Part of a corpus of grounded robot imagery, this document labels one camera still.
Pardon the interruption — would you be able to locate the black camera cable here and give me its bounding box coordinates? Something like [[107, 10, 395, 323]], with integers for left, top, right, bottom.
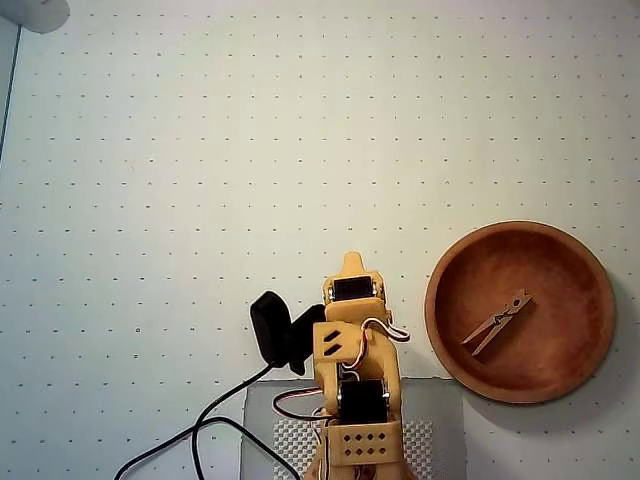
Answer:
[[113, 362, 297, 480]]

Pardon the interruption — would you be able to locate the white rounded object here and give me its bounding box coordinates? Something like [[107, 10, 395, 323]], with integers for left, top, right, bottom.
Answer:
[[0, 0, 71, 34]]

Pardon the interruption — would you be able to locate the brown wooden bowl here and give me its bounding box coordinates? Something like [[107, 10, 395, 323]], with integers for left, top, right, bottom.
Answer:
[[423, 219, 617, 405]]

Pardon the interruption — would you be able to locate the yellow gripper with servo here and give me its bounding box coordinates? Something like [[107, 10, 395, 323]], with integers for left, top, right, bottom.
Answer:
[[321, 252, 391, 324]]

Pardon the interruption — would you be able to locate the white mesh grip mat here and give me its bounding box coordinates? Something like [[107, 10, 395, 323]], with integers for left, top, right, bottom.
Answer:
[[272, 418, 435, 480]]

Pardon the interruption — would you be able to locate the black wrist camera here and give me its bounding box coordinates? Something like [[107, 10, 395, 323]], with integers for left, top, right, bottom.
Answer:
[[249, 290, 326, 376]]

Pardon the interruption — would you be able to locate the red white servo wire loop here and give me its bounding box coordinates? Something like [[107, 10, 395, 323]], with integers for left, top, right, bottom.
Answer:
[[272, 387, 325, 419]]

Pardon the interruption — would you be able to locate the wooden clothespin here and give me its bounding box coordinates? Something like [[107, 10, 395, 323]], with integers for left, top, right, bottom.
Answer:
[[460, 287, 535, 362]]

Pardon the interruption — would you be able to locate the white red gripper servo wire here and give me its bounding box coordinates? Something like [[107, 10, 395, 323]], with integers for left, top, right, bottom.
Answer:
[[360, 317, 412, 344]]

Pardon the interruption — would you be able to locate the grey base plate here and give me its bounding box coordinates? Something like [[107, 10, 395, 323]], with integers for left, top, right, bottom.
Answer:
[[239, 375, 467, 480]]

